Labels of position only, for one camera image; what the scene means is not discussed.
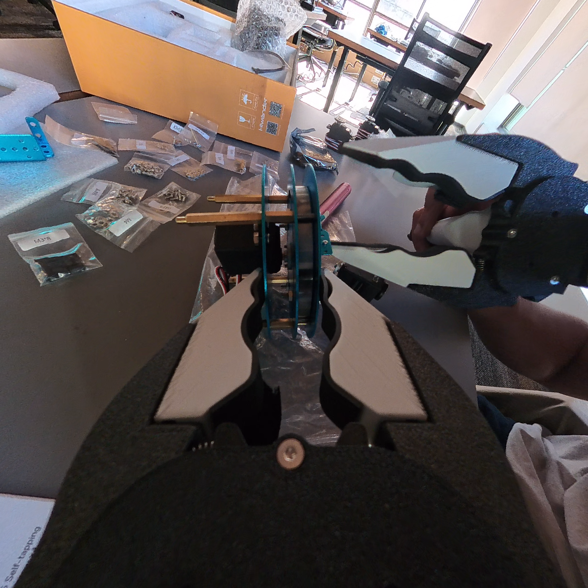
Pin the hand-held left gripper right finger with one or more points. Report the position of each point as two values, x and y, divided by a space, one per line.
372 363

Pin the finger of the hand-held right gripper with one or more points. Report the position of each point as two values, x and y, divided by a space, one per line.
432 271
459 165

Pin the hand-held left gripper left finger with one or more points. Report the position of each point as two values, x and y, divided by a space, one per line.
202 358

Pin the black servo with silver horn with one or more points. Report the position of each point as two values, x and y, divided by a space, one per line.
367 285

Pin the blue robot arm turntable base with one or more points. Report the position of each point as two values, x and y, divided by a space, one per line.
303 195

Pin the person's right forearm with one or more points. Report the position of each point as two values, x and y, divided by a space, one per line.
542 349

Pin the dark grey desk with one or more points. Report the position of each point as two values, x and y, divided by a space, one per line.
92 367

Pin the person's right hand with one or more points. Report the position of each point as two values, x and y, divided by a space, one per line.
432 211

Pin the background window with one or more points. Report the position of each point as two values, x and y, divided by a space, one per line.
512 115

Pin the crumpled clear plastic wrap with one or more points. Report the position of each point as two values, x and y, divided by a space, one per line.
388 132

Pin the large clear plastic bag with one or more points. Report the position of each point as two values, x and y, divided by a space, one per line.
294 399

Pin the black slatted chair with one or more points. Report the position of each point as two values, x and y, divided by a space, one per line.
404 92

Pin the pink screwdriver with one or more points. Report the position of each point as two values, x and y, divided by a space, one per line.
337 195

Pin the background cardboard box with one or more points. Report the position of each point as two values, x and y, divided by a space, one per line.
379 73

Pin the person's dark trousers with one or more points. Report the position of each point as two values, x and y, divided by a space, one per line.
494 418

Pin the dark shiny parts bag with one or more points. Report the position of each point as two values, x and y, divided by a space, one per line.
312 154

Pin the wooden background table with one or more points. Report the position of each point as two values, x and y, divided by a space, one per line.
367 43

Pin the rolling office chair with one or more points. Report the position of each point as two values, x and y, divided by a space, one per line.
312 50

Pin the group of small screw bags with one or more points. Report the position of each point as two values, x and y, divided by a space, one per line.
144 167

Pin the person's white shirt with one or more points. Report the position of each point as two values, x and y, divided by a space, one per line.
551 482

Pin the white foam sheet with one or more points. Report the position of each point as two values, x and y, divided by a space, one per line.
46 183

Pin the bubble wrap bundle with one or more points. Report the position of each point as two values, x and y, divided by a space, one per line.
262 27

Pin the white instruction sheet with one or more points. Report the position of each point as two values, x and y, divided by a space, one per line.
18 528

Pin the orange cardboard box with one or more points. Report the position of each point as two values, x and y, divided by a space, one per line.
160 78

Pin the small blue metal bracket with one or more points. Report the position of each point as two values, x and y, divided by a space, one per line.
18 149

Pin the white foam cutout frame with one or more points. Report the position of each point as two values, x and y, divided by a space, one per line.
36 99

